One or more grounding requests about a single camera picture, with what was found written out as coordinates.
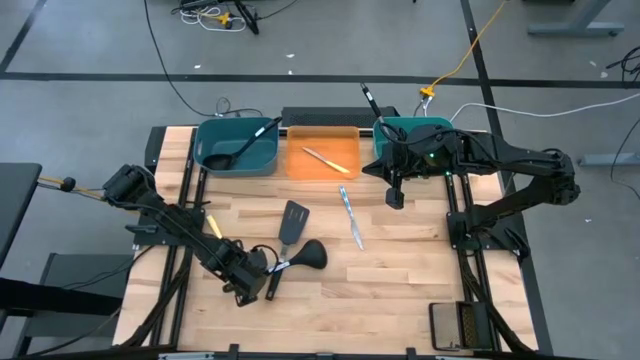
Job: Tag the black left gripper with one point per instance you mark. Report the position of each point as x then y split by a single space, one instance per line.
247 272

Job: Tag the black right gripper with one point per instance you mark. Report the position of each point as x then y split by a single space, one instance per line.
425 150

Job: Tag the black slotted spatula steel neck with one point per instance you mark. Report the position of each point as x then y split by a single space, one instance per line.
294 222

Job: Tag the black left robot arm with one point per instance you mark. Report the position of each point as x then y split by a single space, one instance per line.
170 220

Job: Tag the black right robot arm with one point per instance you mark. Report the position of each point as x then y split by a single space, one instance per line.
525 160

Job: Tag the teal plastic bin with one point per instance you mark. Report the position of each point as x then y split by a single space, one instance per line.
215 135
425 122

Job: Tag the orange plastic tray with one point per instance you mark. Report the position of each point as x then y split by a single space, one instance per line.
310 170

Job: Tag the black perforated metal box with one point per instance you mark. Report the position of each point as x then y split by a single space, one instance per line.
325 116

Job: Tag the black table edge clamp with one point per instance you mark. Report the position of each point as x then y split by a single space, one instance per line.
233 351
411 354

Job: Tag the black ball knob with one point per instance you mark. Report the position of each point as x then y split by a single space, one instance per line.
67 184

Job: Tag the grey desk leg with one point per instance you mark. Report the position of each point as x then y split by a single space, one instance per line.
610 160
575 29

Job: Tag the dark grey desk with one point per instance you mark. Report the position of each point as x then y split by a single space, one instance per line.
17 210

